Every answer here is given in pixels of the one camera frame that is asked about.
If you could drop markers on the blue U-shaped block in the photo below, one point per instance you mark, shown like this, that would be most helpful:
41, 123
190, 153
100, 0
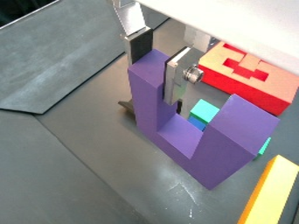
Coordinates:
197, 123

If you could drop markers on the yellow long rectangular block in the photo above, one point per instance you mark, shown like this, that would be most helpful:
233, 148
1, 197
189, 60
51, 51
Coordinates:
268, 200

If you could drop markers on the red board with cutouts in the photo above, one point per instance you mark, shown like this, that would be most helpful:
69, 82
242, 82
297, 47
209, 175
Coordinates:
242, 74

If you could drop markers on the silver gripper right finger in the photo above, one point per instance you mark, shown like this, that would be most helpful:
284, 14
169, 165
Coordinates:
182, 66

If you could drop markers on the purple U-shaped block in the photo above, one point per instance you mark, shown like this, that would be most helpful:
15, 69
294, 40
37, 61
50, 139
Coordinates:
210, 153

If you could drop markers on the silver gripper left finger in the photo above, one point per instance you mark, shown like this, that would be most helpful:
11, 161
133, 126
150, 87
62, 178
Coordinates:
136, 33

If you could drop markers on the green U-shaped block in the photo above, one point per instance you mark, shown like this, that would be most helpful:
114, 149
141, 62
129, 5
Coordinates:
204, 111

